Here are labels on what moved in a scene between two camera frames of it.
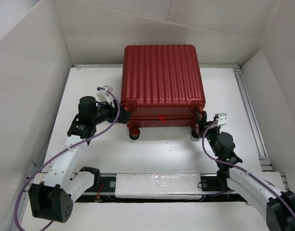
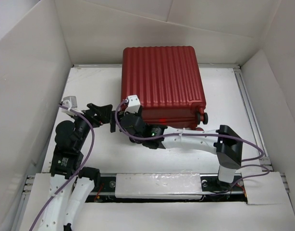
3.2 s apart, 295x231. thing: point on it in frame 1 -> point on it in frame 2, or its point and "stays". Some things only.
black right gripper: x=202 y=125 -> x=122 y=117
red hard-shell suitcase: x=161 y=87 stays
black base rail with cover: x=161 y=187 stays
